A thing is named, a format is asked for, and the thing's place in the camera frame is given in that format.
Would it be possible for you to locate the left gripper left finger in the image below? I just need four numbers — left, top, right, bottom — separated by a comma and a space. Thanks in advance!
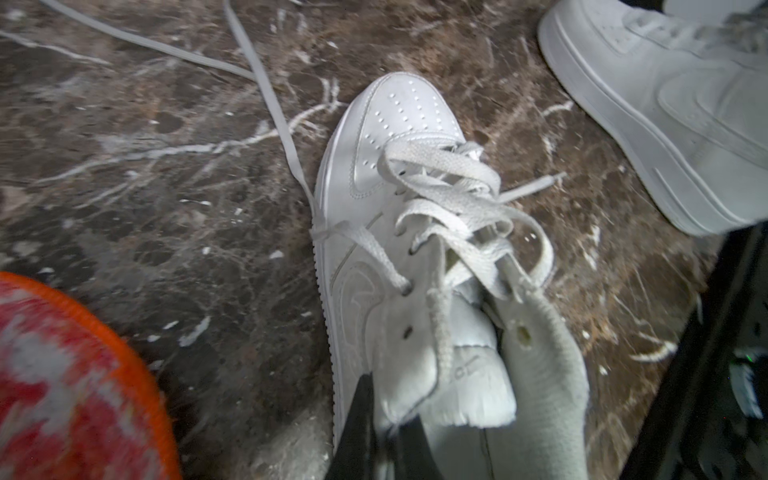
325, 374, 376, 480

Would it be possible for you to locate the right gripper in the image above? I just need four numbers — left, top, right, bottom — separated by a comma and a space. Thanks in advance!
621, 224, 767, 479

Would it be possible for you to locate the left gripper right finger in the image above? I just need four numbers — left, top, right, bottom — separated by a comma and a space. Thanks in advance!
389, 416, 444, 480

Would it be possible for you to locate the white sneaker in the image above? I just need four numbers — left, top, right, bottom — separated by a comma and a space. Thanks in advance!
537, 1, 767, 236
313, 72, 554, 479

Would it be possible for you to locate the white insole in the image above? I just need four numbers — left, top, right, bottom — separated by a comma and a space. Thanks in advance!
485, 290, 589, 479

